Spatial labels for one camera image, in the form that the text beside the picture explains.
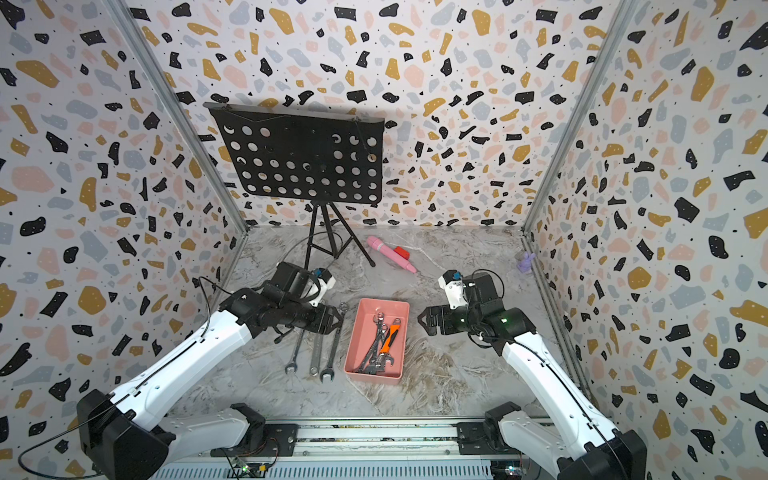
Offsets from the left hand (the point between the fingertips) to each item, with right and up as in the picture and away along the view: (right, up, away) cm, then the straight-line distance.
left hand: (336, 317), depth 76 cm
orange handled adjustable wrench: (+11, -13, +11) cm, 21 cm away
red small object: (+17, +17, +35) cm, 42 cm away
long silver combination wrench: (-9, -13, +12) cm, 19 cm away
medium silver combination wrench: (-15, -16, +11) cm, 25 cm away
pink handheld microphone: (+15, +16, +34) cm, 40 cm away
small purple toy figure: (+61, +12, +32) cm, 71 cm away
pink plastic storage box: (+9, -10, +14) cm, 19 cm away
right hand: (+25, 0, +1) cm, 25 cm away
